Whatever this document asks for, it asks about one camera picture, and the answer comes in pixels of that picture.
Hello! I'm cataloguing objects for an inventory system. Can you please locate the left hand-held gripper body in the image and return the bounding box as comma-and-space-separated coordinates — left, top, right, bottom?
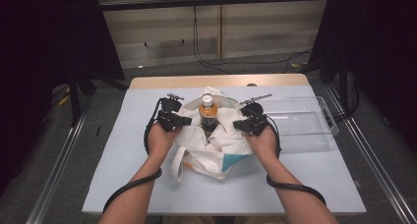
155, 92, 186, 134

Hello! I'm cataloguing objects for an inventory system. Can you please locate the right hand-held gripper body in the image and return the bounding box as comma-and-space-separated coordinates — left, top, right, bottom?
239, 92, 273, 138

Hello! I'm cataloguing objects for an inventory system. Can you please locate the orange drink bottle white cap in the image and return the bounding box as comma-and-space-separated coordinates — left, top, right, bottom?
198, 93, 220, 138

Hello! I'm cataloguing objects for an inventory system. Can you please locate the white tote bag green orange print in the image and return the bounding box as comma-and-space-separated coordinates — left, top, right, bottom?
170, 85, 256, 184

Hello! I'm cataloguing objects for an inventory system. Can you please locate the clear plastic tray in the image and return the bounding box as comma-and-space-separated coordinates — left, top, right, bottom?
258, 95, 340, 153

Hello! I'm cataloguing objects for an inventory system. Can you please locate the person's left hand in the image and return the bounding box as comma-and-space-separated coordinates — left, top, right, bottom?
147, 120, 184, 160

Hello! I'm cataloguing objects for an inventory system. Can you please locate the person's right hand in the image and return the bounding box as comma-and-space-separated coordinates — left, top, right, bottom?
245, 124, 280, 164

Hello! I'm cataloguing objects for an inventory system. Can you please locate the pale blue table mat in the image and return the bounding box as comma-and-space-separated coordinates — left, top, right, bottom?
81, 84, 368, 216

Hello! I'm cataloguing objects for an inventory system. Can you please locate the black stand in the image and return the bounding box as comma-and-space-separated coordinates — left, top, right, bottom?
68, 69, 84, 128

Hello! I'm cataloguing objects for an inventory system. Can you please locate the black horizontal bar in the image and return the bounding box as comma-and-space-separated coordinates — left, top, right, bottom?
97, 0, 332, 12

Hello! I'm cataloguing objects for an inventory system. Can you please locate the dark curtain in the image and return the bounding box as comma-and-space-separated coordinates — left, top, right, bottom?
307, 0, 417, 154
0, 0, 126, 196

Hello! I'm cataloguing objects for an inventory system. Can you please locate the black floor cable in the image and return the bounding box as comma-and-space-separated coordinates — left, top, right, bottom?
206, 48, 313, 75

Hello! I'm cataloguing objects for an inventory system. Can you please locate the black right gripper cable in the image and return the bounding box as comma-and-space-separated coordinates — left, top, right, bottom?
265, 113, 328, 207

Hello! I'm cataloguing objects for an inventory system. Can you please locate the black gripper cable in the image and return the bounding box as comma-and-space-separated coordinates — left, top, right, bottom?
265, 113, 328, 207
102, 97, 164, 216

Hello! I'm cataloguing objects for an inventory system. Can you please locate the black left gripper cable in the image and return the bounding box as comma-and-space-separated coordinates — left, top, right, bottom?
102, 97, 164, 216

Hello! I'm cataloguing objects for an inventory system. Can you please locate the black hanging cable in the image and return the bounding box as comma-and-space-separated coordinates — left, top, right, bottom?
192, 5, 232, 75

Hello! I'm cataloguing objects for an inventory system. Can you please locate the wooden post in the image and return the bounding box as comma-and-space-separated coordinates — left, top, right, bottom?
216, 0, 224, 59

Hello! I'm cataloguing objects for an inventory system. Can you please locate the metal floor rail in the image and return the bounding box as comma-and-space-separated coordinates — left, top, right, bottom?
25, 98, 90, 224
324, 82, 417, 224

